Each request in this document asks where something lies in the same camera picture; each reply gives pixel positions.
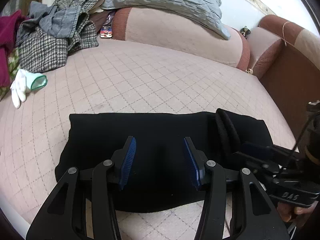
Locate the dark brown garment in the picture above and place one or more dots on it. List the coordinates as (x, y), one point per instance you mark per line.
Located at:
(98, 21)

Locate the brown sofa armrest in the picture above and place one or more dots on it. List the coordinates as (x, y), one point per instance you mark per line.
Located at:
(287, 80)

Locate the white glove green cuff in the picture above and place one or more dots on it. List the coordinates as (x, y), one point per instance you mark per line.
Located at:
(20, 85)

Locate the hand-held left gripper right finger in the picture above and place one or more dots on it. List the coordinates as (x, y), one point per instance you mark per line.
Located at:
(192, 161)

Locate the colourful printed packet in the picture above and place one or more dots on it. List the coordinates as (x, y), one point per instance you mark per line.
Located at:
(106, 33)

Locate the pink checked sofa seat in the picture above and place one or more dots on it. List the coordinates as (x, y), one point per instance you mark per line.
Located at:
(150, 80)

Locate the beige tassel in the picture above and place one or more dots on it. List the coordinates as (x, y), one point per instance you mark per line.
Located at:
(249, 71)

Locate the grey quilted pillow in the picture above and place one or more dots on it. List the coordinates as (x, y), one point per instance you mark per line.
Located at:
(170, 0)

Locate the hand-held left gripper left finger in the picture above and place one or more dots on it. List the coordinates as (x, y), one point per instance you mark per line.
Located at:
(127, 162)

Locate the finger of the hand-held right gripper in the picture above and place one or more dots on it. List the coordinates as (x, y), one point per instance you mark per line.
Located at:
(260, 147)
(252, 161)

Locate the small pink red sofa cushion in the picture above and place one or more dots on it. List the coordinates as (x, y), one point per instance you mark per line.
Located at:
(262, 42)

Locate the person's right hand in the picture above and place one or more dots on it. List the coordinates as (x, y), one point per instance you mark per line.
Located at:
(290, 212)

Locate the black pants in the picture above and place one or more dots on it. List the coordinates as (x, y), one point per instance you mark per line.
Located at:
(155, 135)

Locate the houndstooth coat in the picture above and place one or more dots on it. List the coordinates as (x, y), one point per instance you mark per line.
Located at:
(42, 52)

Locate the grey denim garment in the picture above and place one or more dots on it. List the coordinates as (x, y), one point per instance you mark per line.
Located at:
(62, 22)

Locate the maroon garment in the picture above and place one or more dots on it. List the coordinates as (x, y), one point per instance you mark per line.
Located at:
(6, 35)

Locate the green floral cloth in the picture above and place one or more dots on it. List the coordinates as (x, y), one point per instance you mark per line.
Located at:
(13, 62)

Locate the large pink red sofa cushion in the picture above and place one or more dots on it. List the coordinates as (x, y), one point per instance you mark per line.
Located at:
(175, 35)

